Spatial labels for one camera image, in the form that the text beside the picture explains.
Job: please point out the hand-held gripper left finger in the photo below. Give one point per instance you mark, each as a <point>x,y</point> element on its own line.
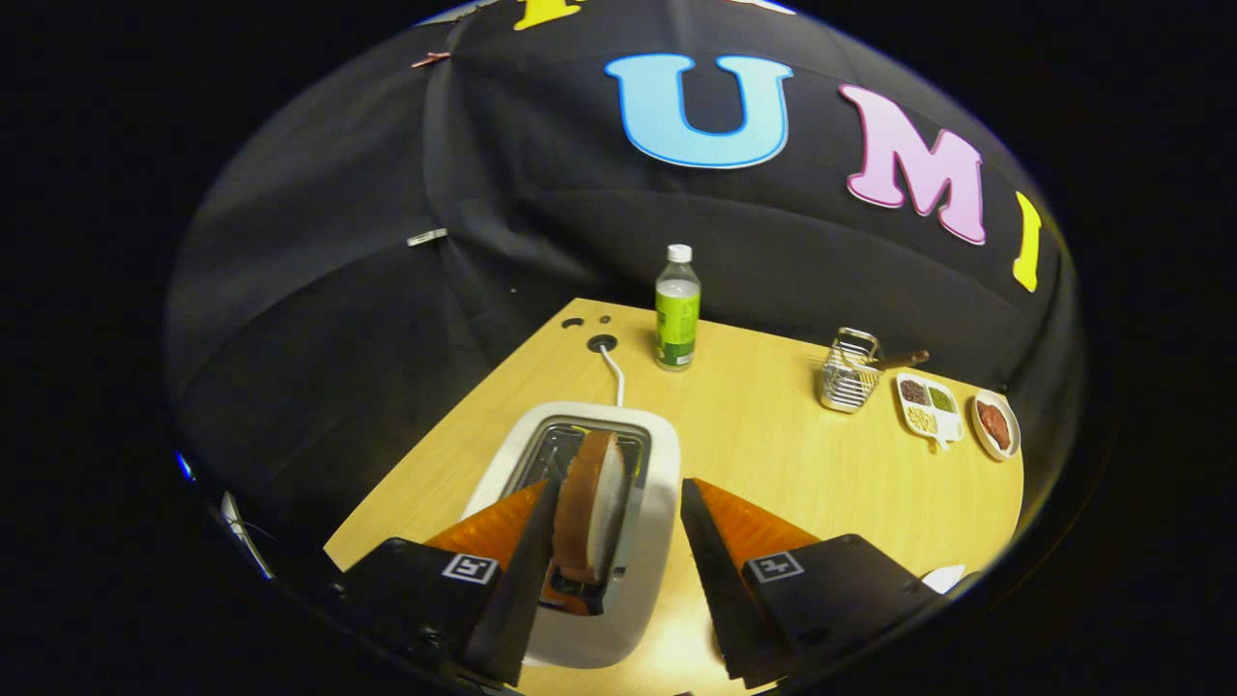
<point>522,580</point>

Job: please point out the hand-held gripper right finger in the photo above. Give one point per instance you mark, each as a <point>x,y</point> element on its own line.
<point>715,580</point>

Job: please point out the white toaster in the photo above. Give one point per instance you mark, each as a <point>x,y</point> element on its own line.
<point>659,541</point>

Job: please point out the brown bread slice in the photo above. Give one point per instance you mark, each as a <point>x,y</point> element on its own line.
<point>589,503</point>

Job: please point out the white plate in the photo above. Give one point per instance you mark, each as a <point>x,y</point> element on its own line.
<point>942,578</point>

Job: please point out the green label plastic bottle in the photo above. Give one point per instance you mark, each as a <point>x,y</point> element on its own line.
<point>677,319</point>

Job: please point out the white divided dish with beans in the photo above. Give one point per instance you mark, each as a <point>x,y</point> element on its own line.
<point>930,411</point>

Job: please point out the red meat slices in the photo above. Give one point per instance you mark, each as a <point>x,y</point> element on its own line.
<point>993,425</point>

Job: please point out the round beige plate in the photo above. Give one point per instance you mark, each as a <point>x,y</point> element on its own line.
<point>1012,425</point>

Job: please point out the black backdrop cloth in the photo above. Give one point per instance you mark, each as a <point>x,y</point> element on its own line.
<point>541,222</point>

